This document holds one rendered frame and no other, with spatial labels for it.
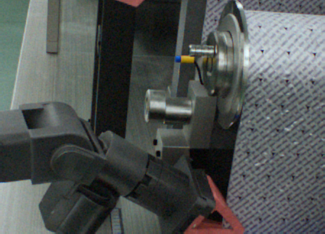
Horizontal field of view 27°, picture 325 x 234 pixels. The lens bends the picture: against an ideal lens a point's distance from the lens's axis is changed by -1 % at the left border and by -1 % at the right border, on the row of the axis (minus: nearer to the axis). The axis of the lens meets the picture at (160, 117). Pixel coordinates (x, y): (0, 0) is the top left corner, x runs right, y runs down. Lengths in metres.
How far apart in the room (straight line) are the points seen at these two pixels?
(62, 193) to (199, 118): 0.19
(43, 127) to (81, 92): 0.86
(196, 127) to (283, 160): 0.11
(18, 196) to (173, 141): 0.39
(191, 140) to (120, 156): 0.13
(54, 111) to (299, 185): 0.30
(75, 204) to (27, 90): 0.83
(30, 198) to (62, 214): 0.40
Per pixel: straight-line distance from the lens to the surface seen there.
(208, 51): 0.76
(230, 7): 0.79
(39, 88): 1.57
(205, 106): 0.81
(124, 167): 0.73
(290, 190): 0.81
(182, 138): 0.85
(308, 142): 0.78
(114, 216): 1.12
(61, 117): 0.70
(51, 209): 0.75
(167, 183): 0.75
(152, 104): 0.81
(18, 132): 0.68
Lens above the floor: 1.51
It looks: 25 degrees down
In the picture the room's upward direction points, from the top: 6 degrees clockwise
